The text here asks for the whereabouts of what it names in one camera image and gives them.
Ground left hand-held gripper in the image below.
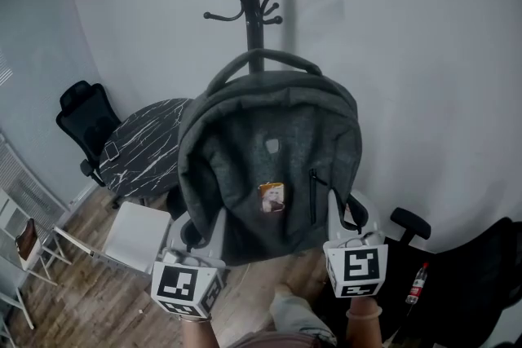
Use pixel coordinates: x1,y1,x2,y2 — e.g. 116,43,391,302
150,209,228,318

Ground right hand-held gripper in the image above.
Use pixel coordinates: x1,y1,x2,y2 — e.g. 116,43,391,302
323,187,389,298

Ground dark grey backpack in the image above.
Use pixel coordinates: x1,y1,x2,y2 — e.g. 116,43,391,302
175,48,363,267

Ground black coat stand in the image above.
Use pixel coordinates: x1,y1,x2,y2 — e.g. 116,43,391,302
189,0,330,74

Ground person's right forearm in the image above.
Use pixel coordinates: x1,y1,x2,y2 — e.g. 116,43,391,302
346,295,384,348

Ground person's left forearm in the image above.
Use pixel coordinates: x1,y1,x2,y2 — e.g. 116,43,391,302
181,315,219,348

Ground white shelf rack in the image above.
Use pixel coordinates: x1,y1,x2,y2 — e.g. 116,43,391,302
0,187,73,331

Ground white folding chair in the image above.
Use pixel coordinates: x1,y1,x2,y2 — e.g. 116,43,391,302
52,201,172,278

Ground plastic bottle with red label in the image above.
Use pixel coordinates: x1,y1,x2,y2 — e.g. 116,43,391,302
405,262,430,306

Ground black marble round table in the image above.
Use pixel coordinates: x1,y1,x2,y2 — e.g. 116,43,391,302
99,97,196,219

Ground person's legs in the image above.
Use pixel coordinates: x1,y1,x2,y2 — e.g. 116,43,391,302
268,283,338,343

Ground black padded office chair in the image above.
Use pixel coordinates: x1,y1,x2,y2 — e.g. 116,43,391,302
313,207,522,348

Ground person's top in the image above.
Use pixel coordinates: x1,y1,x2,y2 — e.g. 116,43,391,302
228,332,327,348

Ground black mesh office chair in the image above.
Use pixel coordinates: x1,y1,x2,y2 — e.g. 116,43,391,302
55,80,123,188

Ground bracelet on left wrist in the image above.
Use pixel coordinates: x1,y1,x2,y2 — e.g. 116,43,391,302
178,313,212,325

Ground bracelet on wrist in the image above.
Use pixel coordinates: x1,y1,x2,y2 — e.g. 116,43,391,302
345,305,383,319
178,313,212,325

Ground bracelet on right wrist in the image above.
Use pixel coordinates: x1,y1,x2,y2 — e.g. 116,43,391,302
345,305,383,319

